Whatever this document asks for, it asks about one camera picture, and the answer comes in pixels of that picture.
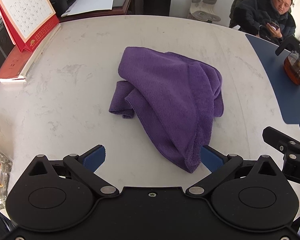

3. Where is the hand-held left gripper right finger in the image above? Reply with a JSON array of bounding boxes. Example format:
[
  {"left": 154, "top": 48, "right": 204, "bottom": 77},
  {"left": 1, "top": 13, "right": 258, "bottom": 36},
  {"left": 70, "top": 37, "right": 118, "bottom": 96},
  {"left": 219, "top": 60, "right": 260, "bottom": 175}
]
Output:
[{"left": 186, "top": 145, "right": 283, "bottom": 197}]

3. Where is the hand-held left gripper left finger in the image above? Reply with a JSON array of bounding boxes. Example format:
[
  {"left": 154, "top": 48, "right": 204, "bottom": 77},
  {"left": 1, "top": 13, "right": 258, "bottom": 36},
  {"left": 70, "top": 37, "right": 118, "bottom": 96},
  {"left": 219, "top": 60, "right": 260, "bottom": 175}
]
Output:
[{"left": 23, "top": 144, "right": 120, "bottom": 197}]

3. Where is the purple towel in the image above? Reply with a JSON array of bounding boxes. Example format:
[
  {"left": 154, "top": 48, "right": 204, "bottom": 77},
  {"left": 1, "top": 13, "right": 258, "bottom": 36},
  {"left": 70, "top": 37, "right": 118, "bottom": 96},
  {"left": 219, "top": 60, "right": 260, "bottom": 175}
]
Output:
[{"left": 108, "top": 46, "right": 225, "bottom": 173}]

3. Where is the blue table mat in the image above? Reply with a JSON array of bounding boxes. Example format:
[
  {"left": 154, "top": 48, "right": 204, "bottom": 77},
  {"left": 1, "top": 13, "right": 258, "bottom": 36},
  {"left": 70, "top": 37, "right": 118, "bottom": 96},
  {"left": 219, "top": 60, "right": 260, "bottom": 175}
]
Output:
[{"left": 245, "top": 33, "right": 300, "bottom": 125}]

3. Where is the glass ashtray with peels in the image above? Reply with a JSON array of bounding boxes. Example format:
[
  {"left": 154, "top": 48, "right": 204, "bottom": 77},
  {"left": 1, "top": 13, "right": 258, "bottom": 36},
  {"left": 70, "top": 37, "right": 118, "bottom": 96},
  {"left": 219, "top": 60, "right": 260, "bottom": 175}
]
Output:
[{"left": 0, "top": 144, "right": 13, "bottom": 209}]

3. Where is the red cover book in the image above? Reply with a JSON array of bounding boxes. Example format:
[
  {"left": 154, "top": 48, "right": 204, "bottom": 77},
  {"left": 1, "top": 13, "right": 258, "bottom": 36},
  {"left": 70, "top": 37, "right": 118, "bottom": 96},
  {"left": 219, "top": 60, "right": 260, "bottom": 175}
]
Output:
[{"left": 0, "top": 24, "right": 62, "bottom": 83}]

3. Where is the grey back support cushion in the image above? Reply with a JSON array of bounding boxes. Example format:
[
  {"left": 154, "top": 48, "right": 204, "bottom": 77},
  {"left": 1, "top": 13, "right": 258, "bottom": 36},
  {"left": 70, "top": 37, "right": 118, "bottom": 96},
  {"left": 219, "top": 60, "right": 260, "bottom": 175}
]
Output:
[{"left": 187, "top": 0, "right": 222, "bottom": 22}]

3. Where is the white paper sheet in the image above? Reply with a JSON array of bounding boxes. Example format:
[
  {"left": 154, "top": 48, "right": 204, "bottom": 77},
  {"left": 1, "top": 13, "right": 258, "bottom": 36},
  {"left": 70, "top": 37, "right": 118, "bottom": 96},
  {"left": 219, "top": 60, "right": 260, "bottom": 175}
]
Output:
[{"left": 66, "top": 0, "right": 116, "bottom": 15}]

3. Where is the red and white desk calendar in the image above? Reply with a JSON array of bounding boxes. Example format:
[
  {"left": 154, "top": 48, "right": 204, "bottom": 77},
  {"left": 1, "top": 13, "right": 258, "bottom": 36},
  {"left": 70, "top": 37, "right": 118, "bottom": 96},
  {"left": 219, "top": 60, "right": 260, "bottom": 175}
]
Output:
[{"left": 0, "top": 0, "right": 60, "bottom": 52}]

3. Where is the glass teapot black handle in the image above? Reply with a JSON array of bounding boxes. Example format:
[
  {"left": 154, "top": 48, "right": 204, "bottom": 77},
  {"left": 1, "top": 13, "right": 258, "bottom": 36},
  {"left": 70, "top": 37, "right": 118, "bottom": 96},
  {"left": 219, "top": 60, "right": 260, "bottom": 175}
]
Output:
[{"left": 275, "top": 35, "right": 300, "bottom": 87}]

